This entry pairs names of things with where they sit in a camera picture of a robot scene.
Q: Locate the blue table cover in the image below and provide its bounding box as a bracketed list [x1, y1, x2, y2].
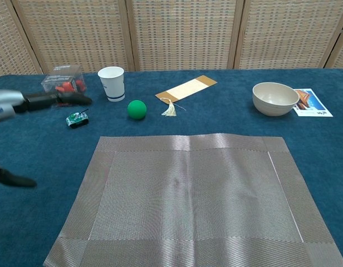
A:
[0, 68, 343, 267]

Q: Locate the brown woven placemat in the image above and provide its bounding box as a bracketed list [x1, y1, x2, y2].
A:
[42, 132, 343, 267]

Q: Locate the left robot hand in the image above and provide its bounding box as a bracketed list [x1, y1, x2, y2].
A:
[0, 88, 93, 187]

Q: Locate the white paper cup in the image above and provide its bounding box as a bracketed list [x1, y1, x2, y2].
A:
[97, 66, 126, 103]

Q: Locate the green toy tank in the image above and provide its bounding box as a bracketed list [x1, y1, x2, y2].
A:
[65, 108, 90, 130]

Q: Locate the beige bookmark with tassel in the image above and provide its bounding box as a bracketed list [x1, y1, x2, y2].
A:
[155, 75, 218, 117]

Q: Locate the white bowl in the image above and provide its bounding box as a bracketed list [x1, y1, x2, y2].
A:
[252, 82, 300, 117]

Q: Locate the photo postcard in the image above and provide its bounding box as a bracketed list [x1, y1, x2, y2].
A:
[293, 88, 334, 118]

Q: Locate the green ball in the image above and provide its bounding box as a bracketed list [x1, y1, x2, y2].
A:
[127, 100, 148, 121]

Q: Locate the clear box with red toys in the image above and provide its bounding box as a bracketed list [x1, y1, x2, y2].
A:
[41, 65, 87, 108]

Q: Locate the woven folding screen panel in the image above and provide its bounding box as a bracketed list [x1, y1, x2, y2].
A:
[234, 0, 343, 70]
[0, 0, 43, 78]
[125, 0, 243, 72]
[324, 24, 343, 70]
[11, 0, 135, 75]

